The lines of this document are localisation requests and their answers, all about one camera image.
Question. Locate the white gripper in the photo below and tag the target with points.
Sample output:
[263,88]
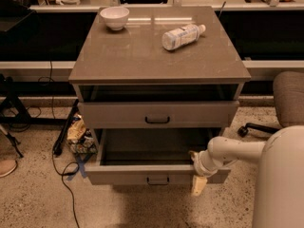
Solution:
[199,164]

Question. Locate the grey drawer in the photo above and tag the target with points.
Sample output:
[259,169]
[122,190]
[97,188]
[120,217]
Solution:
[151,156]
[158,114]

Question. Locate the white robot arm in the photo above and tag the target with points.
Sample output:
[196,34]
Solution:
[279,196]

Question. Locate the grey drawer cabinet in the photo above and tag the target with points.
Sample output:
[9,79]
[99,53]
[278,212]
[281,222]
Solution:
[131,65]

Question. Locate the blue tape cross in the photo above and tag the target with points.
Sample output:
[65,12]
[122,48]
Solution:
[82,160]

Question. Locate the snack bags pile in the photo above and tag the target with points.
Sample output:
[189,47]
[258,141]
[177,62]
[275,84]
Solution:
[79,137]

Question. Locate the black office chair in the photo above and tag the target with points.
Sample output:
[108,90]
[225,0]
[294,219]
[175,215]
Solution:
[288,88]

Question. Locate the white plastic bottle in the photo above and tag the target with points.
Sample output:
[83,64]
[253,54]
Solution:
[182,36]

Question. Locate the black power strip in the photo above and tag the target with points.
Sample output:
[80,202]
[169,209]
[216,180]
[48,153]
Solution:
[57,149]

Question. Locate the white ceramic bowl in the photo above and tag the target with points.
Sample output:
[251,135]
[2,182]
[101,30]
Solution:
[115,18]

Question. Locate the black tripod stand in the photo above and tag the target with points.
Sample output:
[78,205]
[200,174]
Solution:
[20,114]

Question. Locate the beige shoe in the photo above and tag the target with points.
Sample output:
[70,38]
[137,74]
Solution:
[7,167]

